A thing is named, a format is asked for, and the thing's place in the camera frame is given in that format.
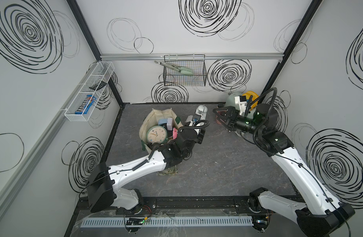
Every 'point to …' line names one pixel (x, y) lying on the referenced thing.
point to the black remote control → (101, 84)
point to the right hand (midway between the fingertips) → (217, 115)
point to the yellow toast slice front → (255, 96)
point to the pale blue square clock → (162, 121)
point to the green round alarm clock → (157, 134)
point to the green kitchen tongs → (183, 70)
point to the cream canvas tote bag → (151, 120)
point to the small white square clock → (169, 124)
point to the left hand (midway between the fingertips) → (199, 123)
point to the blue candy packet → (84, 104)
